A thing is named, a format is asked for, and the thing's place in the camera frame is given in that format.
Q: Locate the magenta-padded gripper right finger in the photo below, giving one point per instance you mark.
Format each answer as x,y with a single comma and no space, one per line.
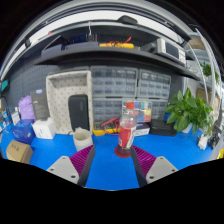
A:
154,168

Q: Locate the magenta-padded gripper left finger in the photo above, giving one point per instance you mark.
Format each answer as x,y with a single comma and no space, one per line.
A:
70,168

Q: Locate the clear red-capped drink bottle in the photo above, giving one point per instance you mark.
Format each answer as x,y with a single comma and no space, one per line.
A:
126,133

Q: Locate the black box with white label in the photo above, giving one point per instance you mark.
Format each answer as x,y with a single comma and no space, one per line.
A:
143,130

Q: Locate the black zip case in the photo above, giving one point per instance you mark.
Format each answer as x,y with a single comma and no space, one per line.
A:
163,128

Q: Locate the white carton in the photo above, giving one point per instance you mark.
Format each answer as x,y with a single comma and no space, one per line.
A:
43,129

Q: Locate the brown cardboard box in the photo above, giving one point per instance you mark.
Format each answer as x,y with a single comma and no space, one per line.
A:
18,152

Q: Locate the yellow multimeter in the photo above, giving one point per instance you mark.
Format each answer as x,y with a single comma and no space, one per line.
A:
106,128

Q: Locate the black rectangular pouch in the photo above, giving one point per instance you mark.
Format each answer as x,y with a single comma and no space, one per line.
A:
78,112

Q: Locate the clear organizer with coloured parts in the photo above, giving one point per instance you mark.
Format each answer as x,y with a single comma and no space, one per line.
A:
144,111

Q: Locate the grey small-parts drawer cabinet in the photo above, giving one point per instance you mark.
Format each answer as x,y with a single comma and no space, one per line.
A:
114,81
154,84
160,109
105,108

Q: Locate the blue printed carton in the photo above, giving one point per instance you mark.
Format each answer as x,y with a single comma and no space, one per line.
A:
23,131

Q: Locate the green potted plant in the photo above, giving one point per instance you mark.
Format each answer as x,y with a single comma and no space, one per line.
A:
186,111

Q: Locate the dark grey flat box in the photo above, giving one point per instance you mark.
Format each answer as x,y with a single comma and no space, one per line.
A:
40,104

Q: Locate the small white printed box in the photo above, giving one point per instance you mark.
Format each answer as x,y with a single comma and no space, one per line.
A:
15,117

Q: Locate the purple plastic bag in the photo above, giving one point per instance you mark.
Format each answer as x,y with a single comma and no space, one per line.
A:
26,107

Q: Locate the white metal rack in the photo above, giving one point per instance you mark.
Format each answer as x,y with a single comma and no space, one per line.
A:
208,76

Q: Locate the dark overhead shelf unit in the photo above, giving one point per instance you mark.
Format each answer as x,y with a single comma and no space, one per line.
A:
100,55

